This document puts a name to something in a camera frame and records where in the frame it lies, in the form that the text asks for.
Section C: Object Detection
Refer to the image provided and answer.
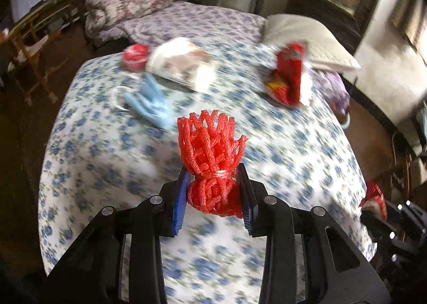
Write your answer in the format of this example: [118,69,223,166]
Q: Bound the red snack bag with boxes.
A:
[263,41,313,108]

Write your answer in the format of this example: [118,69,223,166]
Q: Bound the white tissue pack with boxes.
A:
[145,37,217,93]

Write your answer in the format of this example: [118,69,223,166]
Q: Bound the light blue face mask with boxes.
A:
[111,73,173,130]

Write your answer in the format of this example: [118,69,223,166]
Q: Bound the pink floral folded blanket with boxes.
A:
[85,0,182,38]

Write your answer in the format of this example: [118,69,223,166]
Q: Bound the purple floral folded quilt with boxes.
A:
[312,69,350,130]

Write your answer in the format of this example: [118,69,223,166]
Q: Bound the red foam fruit net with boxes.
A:
[177,110,247,218]

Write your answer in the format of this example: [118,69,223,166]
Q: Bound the white quilted pillow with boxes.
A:
[261,14,361,72]

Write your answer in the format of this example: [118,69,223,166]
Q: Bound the blue floral bed sheet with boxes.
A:
[38,24,376,272]

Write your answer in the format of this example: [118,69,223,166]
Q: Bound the red lidded plastic cup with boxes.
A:
[122,44,151,72]

